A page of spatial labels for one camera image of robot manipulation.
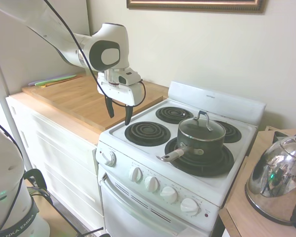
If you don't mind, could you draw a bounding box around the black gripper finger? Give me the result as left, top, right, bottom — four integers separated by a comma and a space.
125, 105, 133, 126
104, 96, 115, 119

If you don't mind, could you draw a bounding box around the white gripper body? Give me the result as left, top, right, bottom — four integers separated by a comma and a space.
96, 73, 145, 107

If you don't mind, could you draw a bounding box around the glass pot lid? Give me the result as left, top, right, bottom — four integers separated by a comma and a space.
178, 110, 226, 142

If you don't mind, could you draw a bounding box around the medium black coil burner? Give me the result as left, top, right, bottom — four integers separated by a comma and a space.
124, 120, 172, 147

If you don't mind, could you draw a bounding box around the large wooden cutting board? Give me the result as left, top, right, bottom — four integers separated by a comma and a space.
21, 74, 165, 132

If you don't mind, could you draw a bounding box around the small black coil burner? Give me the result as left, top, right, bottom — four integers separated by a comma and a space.
155, 106, 194, 124
213, 120, 242, 144

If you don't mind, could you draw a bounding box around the white oven control knob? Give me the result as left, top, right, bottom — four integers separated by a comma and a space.
102, 150, 117, 166

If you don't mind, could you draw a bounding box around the orange plastic utensil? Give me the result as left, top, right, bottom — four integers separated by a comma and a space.
45, 76, 83, 88

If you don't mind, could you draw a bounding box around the green plastic utensil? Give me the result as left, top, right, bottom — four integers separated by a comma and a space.
35, 75, 78, 87

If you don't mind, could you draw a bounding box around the white stove knob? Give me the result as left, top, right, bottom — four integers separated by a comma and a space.
144, 176, 160, 194
160, 186, 178, 204
128, 166, 143, 183
180, 197, 200, 216

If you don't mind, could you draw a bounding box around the white kitchen cabinet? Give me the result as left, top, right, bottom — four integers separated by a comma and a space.
5, 92, 105, 233

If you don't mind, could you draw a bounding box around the white electric stove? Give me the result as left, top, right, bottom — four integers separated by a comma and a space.
95, 80, 266, 237

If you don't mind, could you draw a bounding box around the large black coil burner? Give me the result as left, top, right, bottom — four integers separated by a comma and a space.
164, 137, 235, 177

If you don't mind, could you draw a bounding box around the white stand pole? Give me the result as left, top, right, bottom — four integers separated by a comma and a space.
0, 37, 34, 175

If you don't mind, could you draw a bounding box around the shiny steel kettle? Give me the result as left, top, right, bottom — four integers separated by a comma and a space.
245, 130, 296, 235

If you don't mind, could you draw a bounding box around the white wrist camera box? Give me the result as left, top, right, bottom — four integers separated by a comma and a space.
117, 71, 142, 86

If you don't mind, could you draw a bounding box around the white oven door handle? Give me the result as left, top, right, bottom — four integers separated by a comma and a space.
99, 172, 188, 236

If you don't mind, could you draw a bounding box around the dark saucepan with handle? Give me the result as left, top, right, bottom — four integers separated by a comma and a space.
161, 127, 226, 163

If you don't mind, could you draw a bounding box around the black arm base cable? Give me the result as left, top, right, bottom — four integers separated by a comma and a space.
0, 115, 25, 237

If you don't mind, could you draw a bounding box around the gold picture frame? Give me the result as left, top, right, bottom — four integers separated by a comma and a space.
127, 0, 269, 14

